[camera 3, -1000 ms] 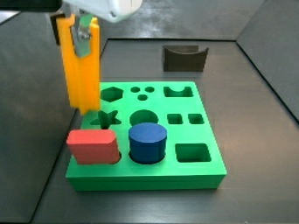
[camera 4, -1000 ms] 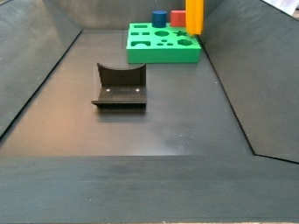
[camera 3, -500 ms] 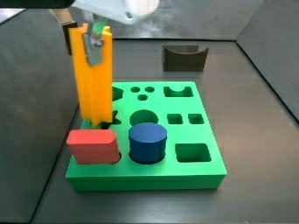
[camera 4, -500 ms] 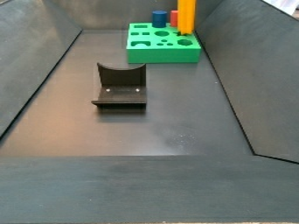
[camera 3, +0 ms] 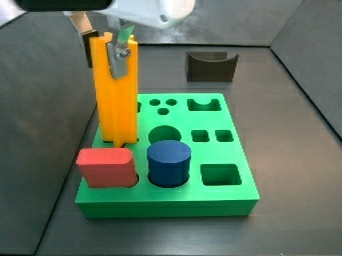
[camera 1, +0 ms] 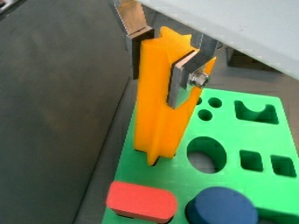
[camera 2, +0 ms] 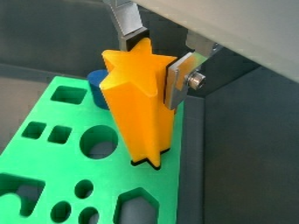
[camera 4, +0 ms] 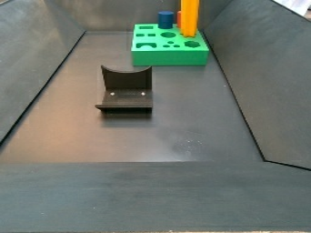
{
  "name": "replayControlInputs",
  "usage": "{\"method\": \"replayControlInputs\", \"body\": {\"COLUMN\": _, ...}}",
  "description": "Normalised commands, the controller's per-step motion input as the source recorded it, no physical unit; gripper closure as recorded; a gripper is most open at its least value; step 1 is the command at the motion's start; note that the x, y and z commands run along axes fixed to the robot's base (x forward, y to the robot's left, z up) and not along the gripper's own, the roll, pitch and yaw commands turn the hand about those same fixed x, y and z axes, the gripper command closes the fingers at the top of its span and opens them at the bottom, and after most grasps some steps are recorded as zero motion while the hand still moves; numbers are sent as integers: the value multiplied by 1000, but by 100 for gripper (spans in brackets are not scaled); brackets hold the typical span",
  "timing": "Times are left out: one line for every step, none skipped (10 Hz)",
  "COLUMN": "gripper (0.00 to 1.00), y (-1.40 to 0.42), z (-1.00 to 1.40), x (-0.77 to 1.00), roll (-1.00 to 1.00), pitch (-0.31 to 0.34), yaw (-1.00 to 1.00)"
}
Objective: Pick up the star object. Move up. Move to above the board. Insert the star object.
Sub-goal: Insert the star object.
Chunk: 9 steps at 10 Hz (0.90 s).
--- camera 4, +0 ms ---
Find blue cylinder block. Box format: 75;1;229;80
158;11;174;29

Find red rounded block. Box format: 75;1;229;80
177;11;182;28

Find black curved holder block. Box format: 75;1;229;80
95;66;154;111

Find yellow star-shaped peg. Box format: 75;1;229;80
182;0;200;37

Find green shape sorting board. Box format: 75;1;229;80
131;24;210;66

